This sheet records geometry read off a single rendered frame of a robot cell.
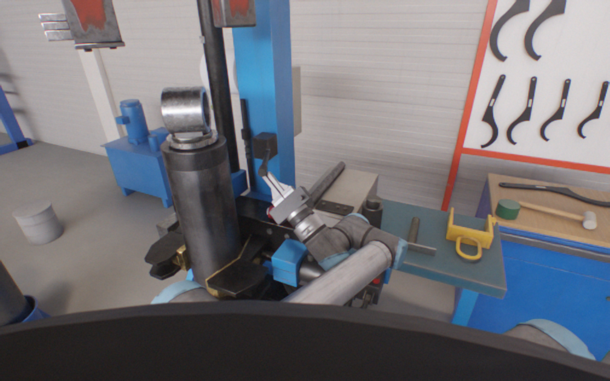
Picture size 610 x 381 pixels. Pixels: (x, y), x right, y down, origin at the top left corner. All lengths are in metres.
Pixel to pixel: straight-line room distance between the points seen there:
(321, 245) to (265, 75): 0.74
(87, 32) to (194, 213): 0.58
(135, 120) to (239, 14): 2.91
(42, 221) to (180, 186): 2.72
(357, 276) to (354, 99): 2.29
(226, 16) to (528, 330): 1.02
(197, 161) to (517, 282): 1.71
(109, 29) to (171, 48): 2.96
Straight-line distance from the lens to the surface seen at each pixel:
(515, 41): 2.72
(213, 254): 1.24
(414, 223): 1.36
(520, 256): 1.94
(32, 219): 3.72
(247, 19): 1.08
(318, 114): 3.07
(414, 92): 2.80
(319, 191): 1.24
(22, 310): 2.49
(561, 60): 2.78
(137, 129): 3.89
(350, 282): 0.76
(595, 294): 2.13
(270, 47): 1.32
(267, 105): 1.37
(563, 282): 2.06
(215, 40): 1.39
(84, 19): 1.00
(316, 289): 0.70
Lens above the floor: 1.84
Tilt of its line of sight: 29 degrees down
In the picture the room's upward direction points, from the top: 1 degrees counter-clockwise
